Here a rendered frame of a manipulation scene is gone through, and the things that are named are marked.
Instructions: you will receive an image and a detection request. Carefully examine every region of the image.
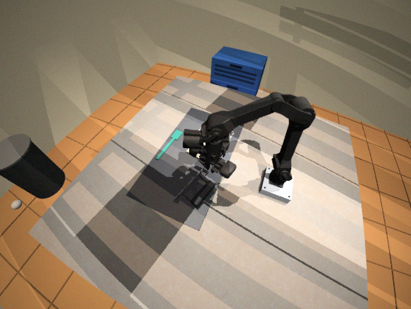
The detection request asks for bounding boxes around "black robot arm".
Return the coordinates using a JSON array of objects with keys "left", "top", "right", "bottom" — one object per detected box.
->
[{"left": 183, "top": 92, "right": 316, "bottom": 188}]

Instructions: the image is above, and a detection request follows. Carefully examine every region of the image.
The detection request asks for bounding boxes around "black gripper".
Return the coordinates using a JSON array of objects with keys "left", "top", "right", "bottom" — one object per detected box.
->
[{"left": 189, "top": 145, "right": 237, "bottom": 179}]

